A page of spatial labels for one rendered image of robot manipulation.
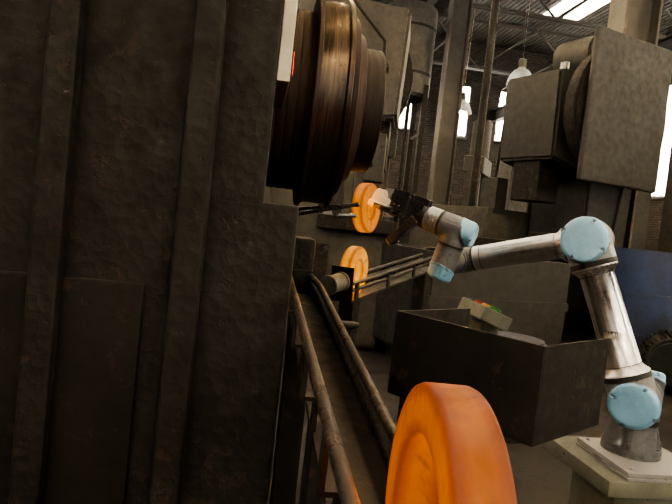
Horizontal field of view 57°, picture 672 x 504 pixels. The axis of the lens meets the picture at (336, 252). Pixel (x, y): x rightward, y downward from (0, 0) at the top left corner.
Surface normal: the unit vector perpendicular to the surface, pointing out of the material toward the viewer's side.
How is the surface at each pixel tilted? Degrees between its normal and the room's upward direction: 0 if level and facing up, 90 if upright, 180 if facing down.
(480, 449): 35
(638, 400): 97
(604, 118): 90
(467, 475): 43
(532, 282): 90
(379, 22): 90
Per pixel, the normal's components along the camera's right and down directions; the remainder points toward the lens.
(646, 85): 0.46, 0.10
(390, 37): -0.11, 0.04
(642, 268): -0.54, -0.01
